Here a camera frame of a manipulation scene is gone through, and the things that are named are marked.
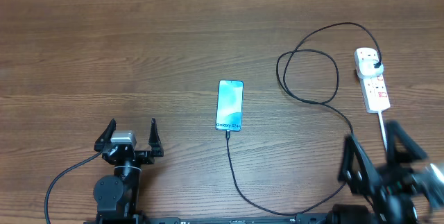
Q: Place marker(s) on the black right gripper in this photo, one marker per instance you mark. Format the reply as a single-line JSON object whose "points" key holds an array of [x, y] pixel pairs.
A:
{"points": [[385, 184]]}

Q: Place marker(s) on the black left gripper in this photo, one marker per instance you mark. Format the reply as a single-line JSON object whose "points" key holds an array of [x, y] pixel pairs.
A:
{"points": [[153, 141]]}

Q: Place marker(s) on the blue screen smartphone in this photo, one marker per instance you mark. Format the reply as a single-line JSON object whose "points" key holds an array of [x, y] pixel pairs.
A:
{"points": [[229, 105]]}

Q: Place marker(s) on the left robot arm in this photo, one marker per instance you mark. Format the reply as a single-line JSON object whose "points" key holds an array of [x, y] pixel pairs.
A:
{"points": [[116, 195]]}

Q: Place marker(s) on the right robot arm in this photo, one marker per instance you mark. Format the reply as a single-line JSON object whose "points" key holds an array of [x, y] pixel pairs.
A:
{"points": [[386, 208]]}

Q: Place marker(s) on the white round charger plug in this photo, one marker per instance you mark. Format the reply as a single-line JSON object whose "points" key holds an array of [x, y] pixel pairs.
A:
{"points": [[369, 69]]}

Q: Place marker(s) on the white power strip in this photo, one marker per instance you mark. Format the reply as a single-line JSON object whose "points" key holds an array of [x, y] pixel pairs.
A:
{"points": [[373, 89]]}

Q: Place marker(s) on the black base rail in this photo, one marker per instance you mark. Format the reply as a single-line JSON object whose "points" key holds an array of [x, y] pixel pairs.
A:
{"points": [[315, 218]]}

